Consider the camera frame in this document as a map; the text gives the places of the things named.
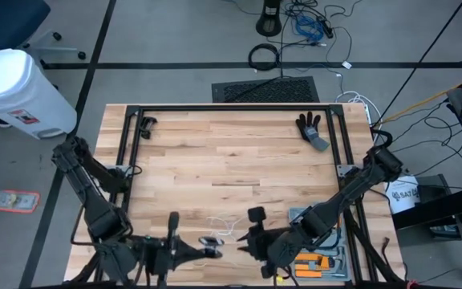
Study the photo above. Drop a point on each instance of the black grey work glove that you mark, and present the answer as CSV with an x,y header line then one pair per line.
x,y
309,130

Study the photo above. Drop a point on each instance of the black power strip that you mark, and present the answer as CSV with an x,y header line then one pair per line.
x,y
327,29

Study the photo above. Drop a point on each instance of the small white adapter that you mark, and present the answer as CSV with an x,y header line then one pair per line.
x,y
347,64

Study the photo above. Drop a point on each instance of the small black clamp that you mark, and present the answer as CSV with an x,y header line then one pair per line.
x,y
147,126

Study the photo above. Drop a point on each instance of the black box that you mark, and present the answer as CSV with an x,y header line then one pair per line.
x,y
431,188

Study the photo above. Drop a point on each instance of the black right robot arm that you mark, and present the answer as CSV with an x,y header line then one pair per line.
x,y
335,204

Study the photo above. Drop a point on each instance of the blue office chair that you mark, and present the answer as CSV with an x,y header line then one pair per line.
x,y
6,20

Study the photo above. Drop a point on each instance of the short orange black tool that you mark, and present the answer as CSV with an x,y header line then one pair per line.
x,y
321,265

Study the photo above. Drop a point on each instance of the black aluminium table frame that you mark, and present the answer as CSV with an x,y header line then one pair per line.
x,y
235,107

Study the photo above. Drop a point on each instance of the black round stand base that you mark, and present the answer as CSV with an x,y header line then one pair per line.
x,y
269,24

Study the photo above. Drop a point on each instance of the white plastic bin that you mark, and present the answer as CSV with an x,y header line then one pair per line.
x,y
14,88

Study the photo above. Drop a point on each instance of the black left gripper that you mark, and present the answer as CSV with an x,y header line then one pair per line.
x,y
171,253

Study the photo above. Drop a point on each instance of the grey plastic tool case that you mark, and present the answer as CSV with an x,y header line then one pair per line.
x,y
345,257

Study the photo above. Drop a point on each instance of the black side desk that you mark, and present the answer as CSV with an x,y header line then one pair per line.
x,y
435,208

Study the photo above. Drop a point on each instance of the black floor grate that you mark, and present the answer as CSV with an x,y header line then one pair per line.
x,y
295,90

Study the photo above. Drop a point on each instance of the red-edged clear pouch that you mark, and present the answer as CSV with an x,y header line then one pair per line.
x,y
16,201

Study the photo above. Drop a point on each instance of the black diagonal support pole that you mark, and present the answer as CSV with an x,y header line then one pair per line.
x,y
418,64

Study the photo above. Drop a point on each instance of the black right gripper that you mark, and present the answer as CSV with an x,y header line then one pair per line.
x,y
267,243

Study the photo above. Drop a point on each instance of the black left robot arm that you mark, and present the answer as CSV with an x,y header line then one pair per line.
x,y
90,196

